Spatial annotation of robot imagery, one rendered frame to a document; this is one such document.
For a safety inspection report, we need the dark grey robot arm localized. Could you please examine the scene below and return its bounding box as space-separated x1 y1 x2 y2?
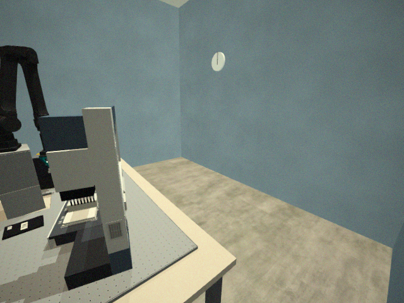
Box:
0 45 49 153

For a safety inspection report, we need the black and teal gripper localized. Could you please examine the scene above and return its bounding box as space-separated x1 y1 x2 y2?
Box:
39 142 49 167

